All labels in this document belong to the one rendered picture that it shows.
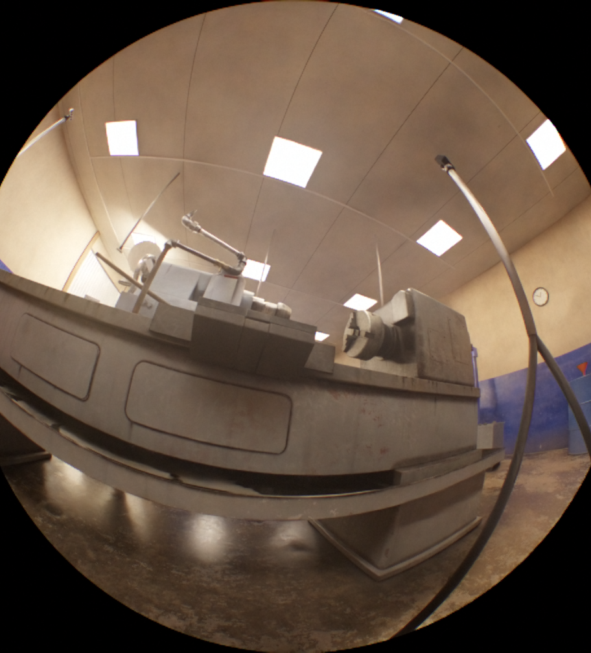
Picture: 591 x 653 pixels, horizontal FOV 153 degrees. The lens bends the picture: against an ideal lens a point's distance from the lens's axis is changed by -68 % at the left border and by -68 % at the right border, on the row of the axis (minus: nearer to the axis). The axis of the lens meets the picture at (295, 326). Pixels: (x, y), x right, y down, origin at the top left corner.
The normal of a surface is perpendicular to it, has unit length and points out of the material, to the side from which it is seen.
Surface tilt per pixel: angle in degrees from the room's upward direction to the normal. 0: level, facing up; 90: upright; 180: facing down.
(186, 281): 76
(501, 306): 90
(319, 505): 90
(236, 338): 141
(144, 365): 90
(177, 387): 90
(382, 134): 180
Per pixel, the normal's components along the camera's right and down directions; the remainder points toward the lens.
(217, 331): 0.11, 0.48
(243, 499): 0.33, -0.34
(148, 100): -0.13, 0.91
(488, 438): -0.90, -0.28
